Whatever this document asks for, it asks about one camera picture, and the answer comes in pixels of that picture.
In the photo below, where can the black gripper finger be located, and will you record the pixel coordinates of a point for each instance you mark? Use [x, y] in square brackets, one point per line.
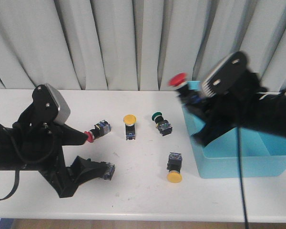
[212, 131]
[195, 104]
[81, 171]
[72, 137]

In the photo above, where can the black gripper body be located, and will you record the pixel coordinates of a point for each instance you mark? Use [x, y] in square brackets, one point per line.
[40, 148]
[228, 101]

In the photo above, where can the red button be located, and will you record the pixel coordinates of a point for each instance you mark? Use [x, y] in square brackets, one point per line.
[100, 129]
[180, 84]

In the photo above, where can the yellow button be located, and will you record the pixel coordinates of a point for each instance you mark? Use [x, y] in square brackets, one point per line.
[129, 121]
[174, 167]

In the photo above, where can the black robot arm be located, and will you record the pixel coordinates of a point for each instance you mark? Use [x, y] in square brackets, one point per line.
[9, 161]
[258, 110]

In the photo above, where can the blue plastic box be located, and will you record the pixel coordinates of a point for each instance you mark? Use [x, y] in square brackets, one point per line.
[241, 152]

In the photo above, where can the green button lower left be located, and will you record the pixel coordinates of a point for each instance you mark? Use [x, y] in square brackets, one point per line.
[109, 170]

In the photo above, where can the green button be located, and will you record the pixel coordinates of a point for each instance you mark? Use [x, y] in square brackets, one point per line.
[163, 126]
[109, 170]

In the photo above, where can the green button upper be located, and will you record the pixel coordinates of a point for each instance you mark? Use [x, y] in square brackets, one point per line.
[163, 126]

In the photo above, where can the grey pleated curtain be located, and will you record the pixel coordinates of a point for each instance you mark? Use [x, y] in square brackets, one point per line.
[136, 44]

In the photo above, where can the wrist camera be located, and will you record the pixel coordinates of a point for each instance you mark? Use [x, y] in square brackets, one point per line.
[49, 105]
[224, 75]

